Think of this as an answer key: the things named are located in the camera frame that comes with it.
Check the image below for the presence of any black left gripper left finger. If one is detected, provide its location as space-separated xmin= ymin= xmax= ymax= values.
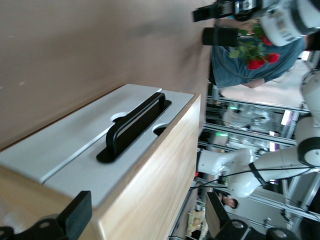
xmin=0 ymin=190 xmax=93 ymax=240

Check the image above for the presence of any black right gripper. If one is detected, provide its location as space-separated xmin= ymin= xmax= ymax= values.
xmin=191 ymin=0 xmax=236 ymax=24

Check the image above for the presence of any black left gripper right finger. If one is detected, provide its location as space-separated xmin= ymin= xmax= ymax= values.
xmin=206 ymin=191 xmax=252 ymax=240

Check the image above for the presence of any white-fronted drawer with handle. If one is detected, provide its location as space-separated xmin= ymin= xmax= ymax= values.
xmin=40 ymin=88 xmax=196 ymax=210

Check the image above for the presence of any black metal drawer handle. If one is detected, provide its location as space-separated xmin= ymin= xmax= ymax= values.
xmin=95 ymin=91 xmax=173 ymax=165

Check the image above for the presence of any light wooden drawer cabinet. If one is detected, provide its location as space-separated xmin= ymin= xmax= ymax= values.
xmin=0 ymin=93 xmax=202 ymax=240

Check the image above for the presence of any person with dark hair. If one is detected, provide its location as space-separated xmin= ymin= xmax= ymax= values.
xmin=221 ymin=196 xmax=239 ymax=210

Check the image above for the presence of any black cylindrical vase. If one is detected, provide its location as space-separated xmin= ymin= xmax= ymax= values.
xmin=201 ymin=26 xmax=240 ymax=47

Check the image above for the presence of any person in blue shirt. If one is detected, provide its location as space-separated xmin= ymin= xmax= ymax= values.
xmin=208 ymin=31 xmax=320 ymax=91

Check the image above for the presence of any red roses bouquet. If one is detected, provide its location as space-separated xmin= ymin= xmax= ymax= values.
xmin=229 ymin=22 xmax=281 ymax=71

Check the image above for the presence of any brown table cover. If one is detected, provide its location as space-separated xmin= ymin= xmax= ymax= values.
xmin=0 ymin=0 xmax=219 ymax=151

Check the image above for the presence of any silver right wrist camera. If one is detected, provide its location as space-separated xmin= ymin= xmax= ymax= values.
xmin=232 ymin=0 xmax=262 ymax=21

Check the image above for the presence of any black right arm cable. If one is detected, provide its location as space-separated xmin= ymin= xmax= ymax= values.
xmin=189 ymin=163 xmax=320 ymax=194

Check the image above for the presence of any aluminium frame structure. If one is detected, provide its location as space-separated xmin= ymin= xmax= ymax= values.
xmin=194 ymin=84 xmax=320 ymax=240

